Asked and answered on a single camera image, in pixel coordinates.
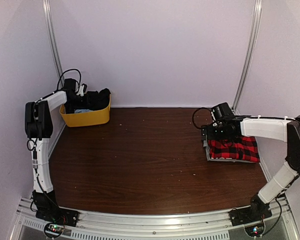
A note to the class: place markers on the right circuit board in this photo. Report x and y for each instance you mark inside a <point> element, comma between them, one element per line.
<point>255,231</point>

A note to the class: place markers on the aluminium corner post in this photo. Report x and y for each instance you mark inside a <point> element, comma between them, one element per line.
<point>47,11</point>
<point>253,36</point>

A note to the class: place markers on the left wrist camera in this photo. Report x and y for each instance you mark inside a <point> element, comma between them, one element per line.
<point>73,88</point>

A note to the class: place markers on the red black plaid shirt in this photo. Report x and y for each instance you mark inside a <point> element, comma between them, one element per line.
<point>240,148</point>

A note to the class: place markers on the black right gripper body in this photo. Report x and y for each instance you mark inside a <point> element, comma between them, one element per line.
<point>220,134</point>

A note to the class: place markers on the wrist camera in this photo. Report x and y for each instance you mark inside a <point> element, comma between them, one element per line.
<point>221,110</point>
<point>73,88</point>

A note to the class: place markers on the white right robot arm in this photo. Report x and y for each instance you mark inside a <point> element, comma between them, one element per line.
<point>278,140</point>

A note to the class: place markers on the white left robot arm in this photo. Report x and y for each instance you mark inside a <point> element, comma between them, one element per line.
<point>39,129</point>

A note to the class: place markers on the yellow plastic basket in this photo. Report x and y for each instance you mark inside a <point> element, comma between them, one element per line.
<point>86,119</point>

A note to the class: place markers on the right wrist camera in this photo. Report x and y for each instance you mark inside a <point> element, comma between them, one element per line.
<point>221,110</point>

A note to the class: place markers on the left circuit board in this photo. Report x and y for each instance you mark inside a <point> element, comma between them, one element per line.
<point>52,230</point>

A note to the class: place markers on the aluminium left corner post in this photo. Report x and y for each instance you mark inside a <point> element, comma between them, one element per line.
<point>47,11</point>

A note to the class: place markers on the aluminium right corner post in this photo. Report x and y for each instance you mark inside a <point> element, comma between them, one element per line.
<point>253,36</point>

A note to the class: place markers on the circuit board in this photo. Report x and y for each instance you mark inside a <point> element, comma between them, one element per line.
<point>255,231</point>
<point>52,230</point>

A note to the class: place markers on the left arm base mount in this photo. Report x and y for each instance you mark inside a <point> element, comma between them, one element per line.
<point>48,209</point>

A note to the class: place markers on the light blue shirt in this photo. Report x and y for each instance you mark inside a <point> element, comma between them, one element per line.
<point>81,111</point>

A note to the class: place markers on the grey folded shirt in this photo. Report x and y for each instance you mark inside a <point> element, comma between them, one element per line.
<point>207,153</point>

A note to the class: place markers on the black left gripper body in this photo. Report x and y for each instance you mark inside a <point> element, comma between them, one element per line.
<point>79,103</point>

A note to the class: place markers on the black long sleeve shirt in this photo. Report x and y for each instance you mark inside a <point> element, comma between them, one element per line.
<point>97,100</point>

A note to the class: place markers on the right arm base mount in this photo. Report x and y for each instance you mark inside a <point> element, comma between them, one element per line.
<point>256,211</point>

